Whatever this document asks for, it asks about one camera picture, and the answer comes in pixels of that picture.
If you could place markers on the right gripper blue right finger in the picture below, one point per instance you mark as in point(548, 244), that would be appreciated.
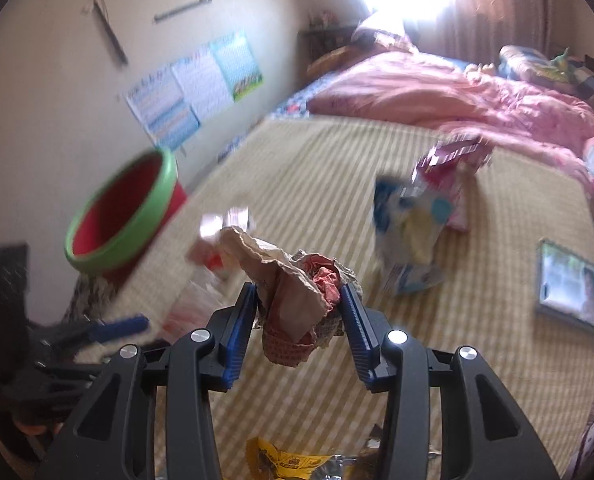
point(362, 340)

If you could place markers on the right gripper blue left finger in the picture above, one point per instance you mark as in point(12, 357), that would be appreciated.
point(234, 340)

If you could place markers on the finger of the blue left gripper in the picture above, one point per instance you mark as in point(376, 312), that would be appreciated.
point(119, 327)

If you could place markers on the brown paper trash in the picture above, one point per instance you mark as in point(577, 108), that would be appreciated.
point(299, 295)

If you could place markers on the white red crumpled wrapper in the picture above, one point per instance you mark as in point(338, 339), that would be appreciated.
point(211, 268)

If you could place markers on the yellow snack wrapper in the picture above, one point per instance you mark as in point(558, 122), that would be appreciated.
point(266, 461)

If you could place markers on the red bin with green rim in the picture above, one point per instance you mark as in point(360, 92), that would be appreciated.
point(112, 232)

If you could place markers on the checkered woven bed mat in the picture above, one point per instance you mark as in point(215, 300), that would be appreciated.
point(309, 185)

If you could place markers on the blue white snack bag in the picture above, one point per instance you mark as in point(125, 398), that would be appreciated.
point(408, 217)

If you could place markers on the pink white snack bag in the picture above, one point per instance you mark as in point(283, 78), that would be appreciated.
point(448, 165)

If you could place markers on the smartphone with lit screen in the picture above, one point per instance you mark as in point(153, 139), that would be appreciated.
point(565, 285)

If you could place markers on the pink floral quilt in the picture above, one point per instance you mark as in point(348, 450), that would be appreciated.
point(429, 92)

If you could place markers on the brown bolster pillow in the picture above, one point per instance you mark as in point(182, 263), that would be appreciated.
point(339, 59)

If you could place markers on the dark wooden side table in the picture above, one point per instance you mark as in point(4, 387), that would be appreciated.
point(321, 41)

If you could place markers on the blue plaid pillow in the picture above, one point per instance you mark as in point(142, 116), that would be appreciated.
point(564, 73)

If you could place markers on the pinkish patterned curtain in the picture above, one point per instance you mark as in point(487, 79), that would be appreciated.
point(476, 30)

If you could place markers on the left blue wall chart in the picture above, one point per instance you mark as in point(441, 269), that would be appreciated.
point(159, 105)

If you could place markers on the middle white wall chart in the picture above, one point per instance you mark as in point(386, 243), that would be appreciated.
point(202, 84)

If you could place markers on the right green wall chart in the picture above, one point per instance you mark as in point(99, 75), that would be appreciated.
point(237, 63)

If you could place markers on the dark hanging wall stick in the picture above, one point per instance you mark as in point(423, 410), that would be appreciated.
point(98, 9)

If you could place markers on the metal wall rail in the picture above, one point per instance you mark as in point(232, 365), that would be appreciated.
point(186, 7)

